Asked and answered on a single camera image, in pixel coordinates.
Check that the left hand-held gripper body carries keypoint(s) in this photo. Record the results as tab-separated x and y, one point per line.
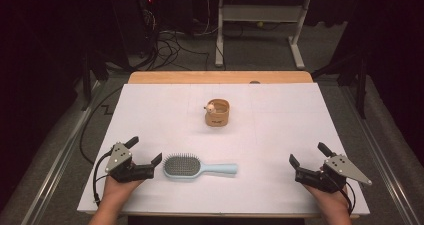
118	158

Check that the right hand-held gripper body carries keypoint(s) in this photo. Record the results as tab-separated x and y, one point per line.
343	167

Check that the light blue hairbrush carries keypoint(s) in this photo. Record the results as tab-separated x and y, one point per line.
186	166

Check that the wooden cup with animal figure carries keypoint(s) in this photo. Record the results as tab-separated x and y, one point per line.
217	116

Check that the person's left hand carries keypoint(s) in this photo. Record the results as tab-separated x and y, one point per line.
115	193

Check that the person's right hand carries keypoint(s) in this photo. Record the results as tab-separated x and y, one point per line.
333	201

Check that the white table mat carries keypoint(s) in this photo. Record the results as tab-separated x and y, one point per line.
266	135

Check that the black stand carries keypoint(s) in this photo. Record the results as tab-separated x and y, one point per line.
88	75
360	81

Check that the wooden table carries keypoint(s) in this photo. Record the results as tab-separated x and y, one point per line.
200	77

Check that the dark computer tower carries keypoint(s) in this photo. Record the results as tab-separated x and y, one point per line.
135	25

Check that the small yellow-green ball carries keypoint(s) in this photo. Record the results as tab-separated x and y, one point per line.
260	24

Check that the white metal stand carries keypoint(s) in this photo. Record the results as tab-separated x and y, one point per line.
261	13

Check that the aluminium floor rail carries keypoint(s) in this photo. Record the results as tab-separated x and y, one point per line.
63	148
380	145

